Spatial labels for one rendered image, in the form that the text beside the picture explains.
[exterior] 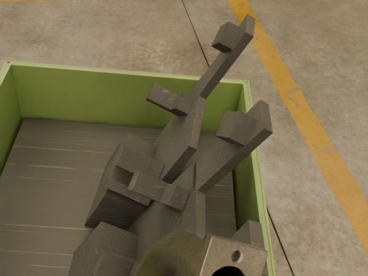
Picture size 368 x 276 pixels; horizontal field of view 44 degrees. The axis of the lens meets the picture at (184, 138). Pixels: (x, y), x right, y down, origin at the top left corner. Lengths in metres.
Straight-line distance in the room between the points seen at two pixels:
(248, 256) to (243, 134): 0.20
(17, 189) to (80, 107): 0.19
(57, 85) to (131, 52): 1.75
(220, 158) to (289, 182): 1.48
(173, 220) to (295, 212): 1.36
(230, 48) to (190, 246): 0.32
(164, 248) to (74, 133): 0.51
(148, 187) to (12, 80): 0.38
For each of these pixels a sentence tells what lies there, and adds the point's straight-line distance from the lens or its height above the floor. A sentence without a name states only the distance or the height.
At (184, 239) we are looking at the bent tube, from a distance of 0.34.
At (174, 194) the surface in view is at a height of 1.02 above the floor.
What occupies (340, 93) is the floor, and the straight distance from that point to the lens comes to 2.54.
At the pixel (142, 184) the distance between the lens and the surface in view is 0.54.
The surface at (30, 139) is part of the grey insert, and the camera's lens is 0.84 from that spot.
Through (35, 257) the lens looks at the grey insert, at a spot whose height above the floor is 0.85.
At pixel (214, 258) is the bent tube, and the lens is 0.28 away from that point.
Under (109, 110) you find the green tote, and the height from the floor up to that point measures 0.87.
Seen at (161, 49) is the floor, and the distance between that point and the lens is 2.59.
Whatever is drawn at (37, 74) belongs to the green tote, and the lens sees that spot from 0.82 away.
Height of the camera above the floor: 1.43
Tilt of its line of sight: 44 degrees down
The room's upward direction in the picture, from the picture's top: 7 degrees clockwise
